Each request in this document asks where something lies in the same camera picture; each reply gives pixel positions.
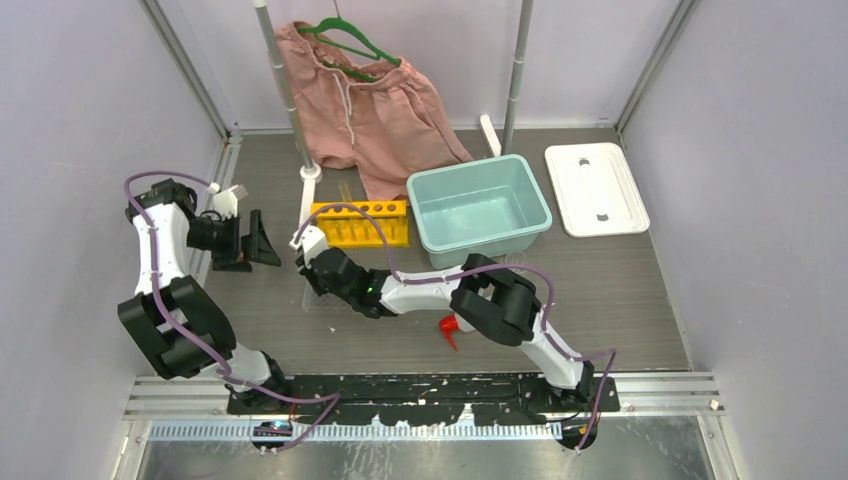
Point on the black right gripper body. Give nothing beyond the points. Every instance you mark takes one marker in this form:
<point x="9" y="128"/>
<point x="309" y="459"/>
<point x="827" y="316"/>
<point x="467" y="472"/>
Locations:
<point x="318" y="284"/>

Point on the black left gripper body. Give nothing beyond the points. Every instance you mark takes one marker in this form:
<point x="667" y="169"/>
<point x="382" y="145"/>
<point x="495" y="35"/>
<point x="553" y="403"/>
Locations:
<point x="225" y="242"/>

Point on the clear test tube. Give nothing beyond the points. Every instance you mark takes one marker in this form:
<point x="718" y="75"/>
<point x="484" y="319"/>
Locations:
<point x="345" y="194"/>

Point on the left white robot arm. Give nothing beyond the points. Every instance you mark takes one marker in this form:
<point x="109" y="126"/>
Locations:
<point x="174" y="322"/>

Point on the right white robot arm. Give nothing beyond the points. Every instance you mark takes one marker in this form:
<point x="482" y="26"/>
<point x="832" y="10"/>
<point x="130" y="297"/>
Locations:
<point x="483" y="296"/>

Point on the clear acrylic tube rack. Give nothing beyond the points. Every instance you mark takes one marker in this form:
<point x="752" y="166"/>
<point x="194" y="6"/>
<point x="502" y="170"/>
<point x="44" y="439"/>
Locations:
<point x="314" y="303"/>

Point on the yellow test tube rack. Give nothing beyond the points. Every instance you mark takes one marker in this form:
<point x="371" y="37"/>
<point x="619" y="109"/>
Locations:
<point x="346" y="228"/>

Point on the left metal rack pole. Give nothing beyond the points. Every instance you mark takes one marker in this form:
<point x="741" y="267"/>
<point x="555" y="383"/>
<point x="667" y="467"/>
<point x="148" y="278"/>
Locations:
<point x="281" y="79"/>

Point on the metal rack pole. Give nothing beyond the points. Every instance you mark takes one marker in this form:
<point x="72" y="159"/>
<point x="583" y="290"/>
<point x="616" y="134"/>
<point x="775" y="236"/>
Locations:
<point x="281" y="79"/>
<point x="518" y="60"/>

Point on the white wash bottle red cap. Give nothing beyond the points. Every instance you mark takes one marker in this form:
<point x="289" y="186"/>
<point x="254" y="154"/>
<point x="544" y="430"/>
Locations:
<point x="452" y="324"/>

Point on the pink shorts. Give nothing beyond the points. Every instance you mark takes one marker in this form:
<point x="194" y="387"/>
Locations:
<point x="385" y="120"/>

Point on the teal plastic bin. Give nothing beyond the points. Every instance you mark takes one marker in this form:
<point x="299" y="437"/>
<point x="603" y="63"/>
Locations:
<point x="493" y="207"/>

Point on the small white cup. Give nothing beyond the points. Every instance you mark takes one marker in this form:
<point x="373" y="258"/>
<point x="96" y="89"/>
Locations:
<point x="515" y="258"/>

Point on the white rack foot right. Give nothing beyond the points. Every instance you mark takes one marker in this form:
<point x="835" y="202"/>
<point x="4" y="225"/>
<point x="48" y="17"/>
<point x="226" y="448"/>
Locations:
<point x="490" y="135"/>

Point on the white bin lid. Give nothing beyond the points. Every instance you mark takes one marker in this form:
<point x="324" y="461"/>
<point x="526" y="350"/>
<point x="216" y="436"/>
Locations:
<point x="595" y="190"/>

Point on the right metal rack pole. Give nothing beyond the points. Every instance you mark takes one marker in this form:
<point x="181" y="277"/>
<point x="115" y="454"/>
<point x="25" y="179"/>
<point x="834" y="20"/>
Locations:
<point x="518" y="60"/>

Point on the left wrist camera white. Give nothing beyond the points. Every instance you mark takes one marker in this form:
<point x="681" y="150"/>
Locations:
<point x="225" y="202"/>

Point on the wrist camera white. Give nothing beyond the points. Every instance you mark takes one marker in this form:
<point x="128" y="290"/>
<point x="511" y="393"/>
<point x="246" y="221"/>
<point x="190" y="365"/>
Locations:
<point x="225" y="202"/>
<point x="309" y="243"/>

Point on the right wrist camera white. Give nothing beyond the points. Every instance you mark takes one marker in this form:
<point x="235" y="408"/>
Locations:
<point x="309" y="243"/>

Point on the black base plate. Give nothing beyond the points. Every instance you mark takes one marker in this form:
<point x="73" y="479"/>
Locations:
<point x="502" y="399"/>

